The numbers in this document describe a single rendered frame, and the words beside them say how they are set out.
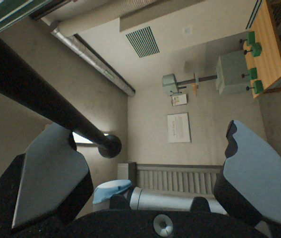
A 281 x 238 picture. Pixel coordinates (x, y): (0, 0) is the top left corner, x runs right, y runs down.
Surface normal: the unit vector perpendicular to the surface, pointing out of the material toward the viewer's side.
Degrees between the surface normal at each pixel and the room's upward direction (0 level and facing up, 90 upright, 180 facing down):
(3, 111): 180
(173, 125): 90
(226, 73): 90
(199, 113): 90
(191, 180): 86
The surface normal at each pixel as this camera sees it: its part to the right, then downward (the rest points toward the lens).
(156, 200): -0.16, -0.86
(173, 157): -0.38, -0.20
